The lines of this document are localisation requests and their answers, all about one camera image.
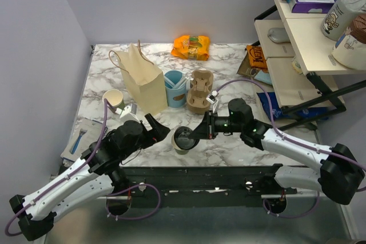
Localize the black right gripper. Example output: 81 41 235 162
189 110 244 139

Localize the black plastic cup lid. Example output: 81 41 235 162
172 126 200 151

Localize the green paper cup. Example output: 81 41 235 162
102 89 125 114
171 134 198 155

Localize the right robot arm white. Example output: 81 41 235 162
189 99 365 205

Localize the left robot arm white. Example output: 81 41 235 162
9 114 170 241

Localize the razor blister pack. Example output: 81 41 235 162
61 118 102 162

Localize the brown pulp cup carrier stack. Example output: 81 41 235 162
186 70 214 114

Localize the blue straw holder cup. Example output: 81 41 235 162
164 70 188 108

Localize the beige paper bag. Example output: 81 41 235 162
108 43 168 115

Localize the orange snack bag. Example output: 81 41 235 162
171 35 210 61

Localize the orange brown snack packet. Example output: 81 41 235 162
237 45 268 78

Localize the blue snack bag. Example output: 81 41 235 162
256 91 329 121

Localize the grey computer mouse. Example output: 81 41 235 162
267 27 290 43

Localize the purple tissue box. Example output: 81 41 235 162
287 0 337 14

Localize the cartoon paper roll brown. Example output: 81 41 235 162
332 14 365 71

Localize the cartoon paper roll grey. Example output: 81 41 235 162
321 0 365 41

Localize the beige shelf rack black frame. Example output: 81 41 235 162
254 0 365 123

